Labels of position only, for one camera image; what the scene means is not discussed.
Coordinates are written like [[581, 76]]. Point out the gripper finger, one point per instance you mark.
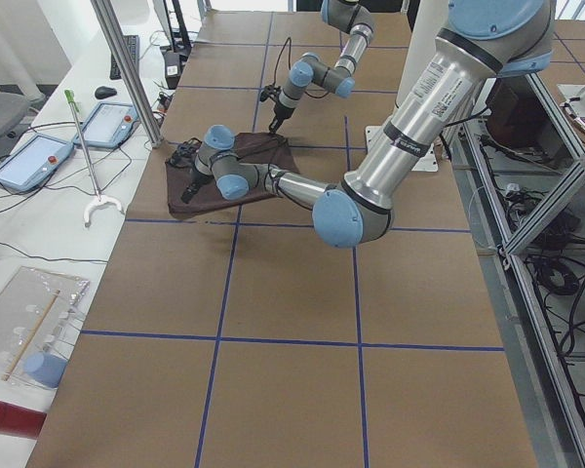
[[187, 195], [275, 125]]

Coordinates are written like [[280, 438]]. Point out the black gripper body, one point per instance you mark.
[[194, 181], [280, 112]]

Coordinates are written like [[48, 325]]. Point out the dark brown t-shirt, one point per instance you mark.
[[256, 154]]

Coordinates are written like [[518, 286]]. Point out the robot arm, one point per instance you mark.
[[478, 41], [348, 17]]

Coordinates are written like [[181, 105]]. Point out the teach pendant far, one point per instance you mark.
[[109, 124]]

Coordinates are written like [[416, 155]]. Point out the teach pendant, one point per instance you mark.
[[34, 162], [109, 124]]

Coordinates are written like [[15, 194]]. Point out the black computer mouse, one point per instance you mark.
[[103, 92]]

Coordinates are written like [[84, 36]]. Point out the reacher grabber tool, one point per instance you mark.
[[99, 199]]

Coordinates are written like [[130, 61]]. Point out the teach pendant near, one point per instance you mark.
[[34, 162]]

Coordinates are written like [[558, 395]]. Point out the white central pillar base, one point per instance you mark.
[[430, 18]]

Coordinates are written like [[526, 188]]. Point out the wooden stick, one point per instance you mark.
[[39, 321]]

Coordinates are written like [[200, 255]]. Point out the clear plastic bag sheet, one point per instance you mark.
[[21, 301]]

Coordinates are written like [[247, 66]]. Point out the blue plastic cap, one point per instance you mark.
[[45, 368]]

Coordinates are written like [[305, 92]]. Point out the red cylinder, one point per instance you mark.
[[20, 422]]

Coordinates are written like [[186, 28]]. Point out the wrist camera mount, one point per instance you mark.
[[185, 153], [270, 91]]

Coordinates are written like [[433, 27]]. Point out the aluminium frame post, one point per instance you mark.
[[113, 34]]

